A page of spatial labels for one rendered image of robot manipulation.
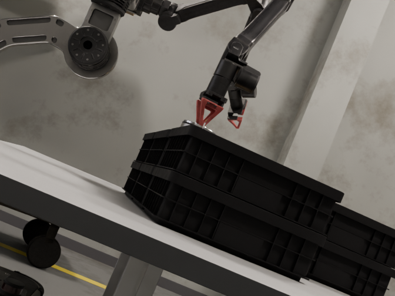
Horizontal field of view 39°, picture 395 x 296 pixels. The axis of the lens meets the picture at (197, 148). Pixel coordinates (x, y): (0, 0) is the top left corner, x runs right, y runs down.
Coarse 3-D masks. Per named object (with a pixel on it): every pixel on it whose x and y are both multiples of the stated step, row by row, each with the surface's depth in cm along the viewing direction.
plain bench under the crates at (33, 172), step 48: (0, 144) 174; (0, 192) 88; (48, 192) 91; (96, 192) 143; (96, 240) 89; (144, 240) 89; (192, 240) 119; (144, 288) 94; (240, 288) 90; (288, 288) 101
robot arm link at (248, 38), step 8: (272, 0) 185; (280, 0) 186; (288, 0) 186; (264, 8) 182; (272, 8) 183; (280, 8) 184; (256, 16) 178; (264, 16) 179; (272, 16) 180; (280, 16) 194; (256, 24) 176; (264, 24) 177; (272, 24) 181; (240, 32) 172; (248, 32) 172; (256, 32) 174; (264, 32) 177; (232, 40) 167; (240, 40) 168; (248, 40) 169; (256, 40) 173; (248, 48) 167; (224, 56) 168; (240, 56) 166
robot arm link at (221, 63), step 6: (222, 60) 162; (228, 60) 162; (222, 66) 162; (228, 66) 161; (234, 66) 162; (240, 66) 162; (216, 72) 162; (222, 72) 161; (228, 72) 161; (234, 72) 162; (240, 72) 162; (228, 78) 161
